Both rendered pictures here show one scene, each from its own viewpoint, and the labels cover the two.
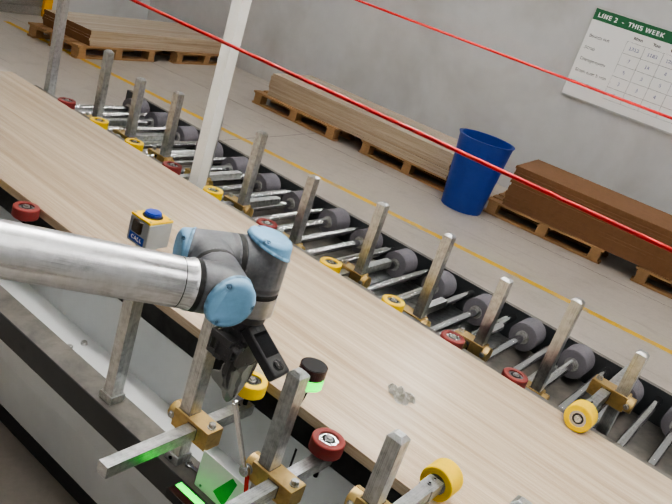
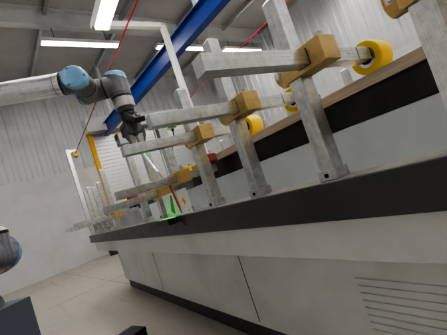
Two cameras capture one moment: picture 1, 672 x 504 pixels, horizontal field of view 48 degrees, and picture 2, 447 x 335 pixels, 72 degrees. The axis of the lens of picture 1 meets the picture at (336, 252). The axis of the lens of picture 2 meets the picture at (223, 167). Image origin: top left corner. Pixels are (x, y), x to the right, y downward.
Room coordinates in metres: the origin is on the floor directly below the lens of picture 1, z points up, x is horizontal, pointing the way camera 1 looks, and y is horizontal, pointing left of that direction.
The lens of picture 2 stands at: (0.26, -0.72, 0.76)
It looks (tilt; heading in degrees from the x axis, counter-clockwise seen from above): 3 degrees up; 25
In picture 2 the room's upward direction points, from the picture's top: 19 degrees counter-clockwise
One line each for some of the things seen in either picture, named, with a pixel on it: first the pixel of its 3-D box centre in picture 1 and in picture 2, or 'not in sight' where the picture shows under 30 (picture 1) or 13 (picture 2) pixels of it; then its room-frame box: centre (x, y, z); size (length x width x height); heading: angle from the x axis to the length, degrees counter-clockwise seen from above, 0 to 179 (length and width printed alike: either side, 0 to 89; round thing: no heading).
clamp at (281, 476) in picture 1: (274, 478); (179, 178); (1.31, -0.03, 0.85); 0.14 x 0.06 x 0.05; 59
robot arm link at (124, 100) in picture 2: (251, 301); (123, 104); (1.31, 0.13, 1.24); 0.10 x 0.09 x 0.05; 149
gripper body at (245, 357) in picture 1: (239, 334); (129, 122); (1.31, 0.13, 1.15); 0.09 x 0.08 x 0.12; 59
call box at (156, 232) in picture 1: (149, 230); (123, 139); (1.59, 0.43, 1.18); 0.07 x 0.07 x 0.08; 59
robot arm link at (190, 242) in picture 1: (208, 256); (91, 91); (1.24, 0.22, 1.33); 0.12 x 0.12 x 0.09; 31
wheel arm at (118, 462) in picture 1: (182, 435); (151, 196); (1.39, 0.20, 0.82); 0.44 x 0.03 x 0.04; 149
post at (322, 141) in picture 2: not in sight; (308, 102); (0.93, -0.65, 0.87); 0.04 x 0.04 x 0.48; 59
